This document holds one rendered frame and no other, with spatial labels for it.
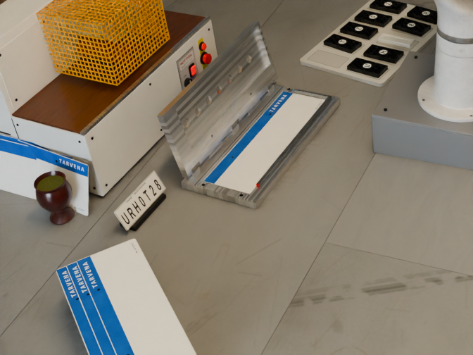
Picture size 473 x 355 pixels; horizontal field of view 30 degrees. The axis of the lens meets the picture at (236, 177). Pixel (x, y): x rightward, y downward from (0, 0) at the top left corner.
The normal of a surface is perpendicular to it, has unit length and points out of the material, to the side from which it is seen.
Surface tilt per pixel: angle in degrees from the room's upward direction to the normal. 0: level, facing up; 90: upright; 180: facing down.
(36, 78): 90
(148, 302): 0
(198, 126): 78
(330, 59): 0
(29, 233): 0
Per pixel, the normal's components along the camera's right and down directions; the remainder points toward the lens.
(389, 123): -0.44, 0.61
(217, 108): 0.80, 0.07
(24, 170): -0.49, 0.18
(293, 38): -0.14, -0.77
